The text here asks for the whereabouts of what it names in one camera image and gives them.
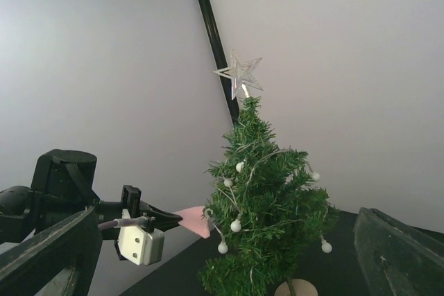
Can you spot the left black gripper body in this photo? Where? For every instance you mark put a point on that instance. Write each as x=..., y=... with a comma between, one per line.
x=131, y=200

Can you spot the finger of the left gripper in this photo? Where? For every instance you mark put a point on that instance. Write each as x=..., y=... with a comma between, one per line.
x=158, y=219

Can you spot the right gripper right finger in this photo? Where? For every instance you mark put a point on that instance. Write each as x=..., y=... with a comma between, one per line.
x=397, y=259

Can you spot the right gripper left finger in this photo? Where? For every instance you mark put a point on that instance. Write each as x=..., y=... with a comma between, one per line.
x=61, y=260

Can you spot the pink cone ornament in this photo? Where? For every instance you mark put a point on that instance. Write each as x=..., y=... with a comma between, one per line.
x=195, y=220

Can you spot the small green christmas tree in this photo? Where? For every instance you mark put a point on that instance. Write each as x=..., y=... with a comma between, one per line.
x=266, y=208

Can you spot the silver star tree topper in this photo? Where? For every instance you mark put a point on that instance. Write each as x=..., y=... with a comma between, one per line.
x=240, y=74

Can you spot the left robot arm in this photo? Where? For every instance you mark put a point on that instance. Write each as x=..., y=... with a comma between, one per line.
x=61, y=187

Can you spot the black corner frame post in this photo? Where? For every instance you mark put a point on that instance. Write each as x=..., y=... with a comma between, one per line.
x=219, y=56

